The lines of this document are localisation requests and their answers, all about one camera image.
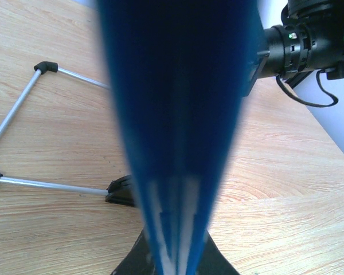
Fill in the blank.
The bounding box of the metal wire whiteboard stand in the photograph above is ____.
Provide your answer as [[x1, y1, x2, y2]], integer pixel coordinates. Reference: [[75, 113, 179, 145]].
[[0, 61, 136, 207]]

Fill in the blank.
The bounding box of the blue framed whiteboard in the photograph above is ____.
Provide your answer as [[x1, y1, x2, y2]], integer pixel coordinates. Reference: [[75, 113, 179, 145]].
[[97, 1, 259, 274]]

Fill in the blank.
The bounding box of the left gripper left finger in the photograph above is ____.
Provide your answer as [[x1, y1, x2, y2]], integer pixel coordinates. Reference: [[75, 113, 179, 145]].
[[111, 230, 158, 275]]

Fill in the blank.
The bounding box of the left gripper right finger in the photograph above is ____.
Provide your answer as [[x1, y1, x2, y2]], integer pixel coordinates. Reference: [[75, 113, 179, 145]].
[[196, 232, 240, 275]]

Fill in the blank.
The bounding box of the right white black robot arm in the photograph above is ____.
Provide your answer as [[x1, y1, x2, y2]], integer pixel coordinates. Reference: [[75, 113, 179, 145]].
[[248, 1, 344, 108]]

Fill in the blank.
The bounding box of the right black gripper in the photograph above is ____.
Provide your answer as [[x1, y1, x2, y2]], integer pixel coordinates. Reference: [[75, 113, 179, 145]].
[[243, 50, 270, 97]]

